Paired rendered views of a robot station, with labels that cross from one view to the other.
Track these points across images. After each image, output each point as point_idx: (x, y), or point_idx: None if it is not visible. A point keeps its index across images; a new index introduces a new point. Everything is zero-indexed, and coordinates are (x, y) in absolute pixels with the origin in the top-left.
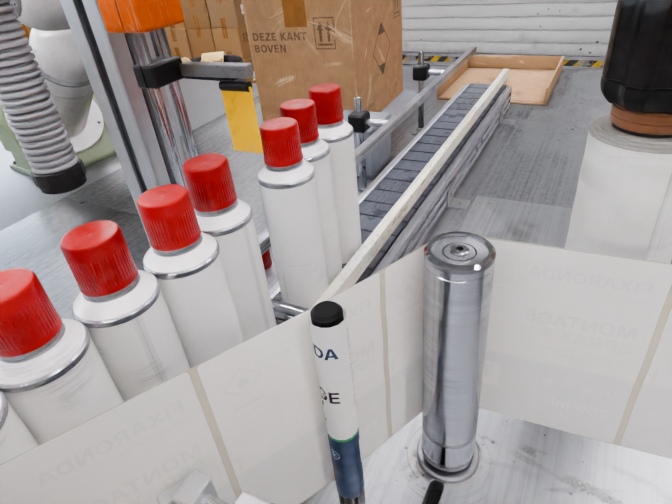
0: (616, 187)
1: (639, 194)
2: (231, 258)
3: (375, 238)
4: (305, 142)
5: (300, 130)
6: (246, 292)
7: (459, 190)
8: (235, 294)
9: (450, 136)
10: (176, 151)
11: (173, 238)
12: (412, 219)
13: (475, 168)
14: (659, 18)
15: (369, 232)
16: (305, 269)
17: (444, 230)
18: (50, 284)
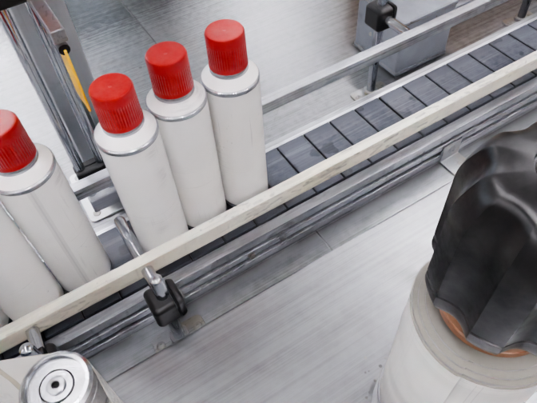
0: (406, 351)
1: (419, 377)
2: (18, 213)
3: (265, 198)
4: (165, 98)
5: (159, 85)
6: (41, 238)
7: (477, 143)
8: (31, 237)
9: (492, 73)
10: (30, 68)
11: None
12: (355, 176)
13: (529, 116)
14: (454, 236)
15: (296, 173)
16: (140, 221)
17: (406, 195)
18: (30, 82)
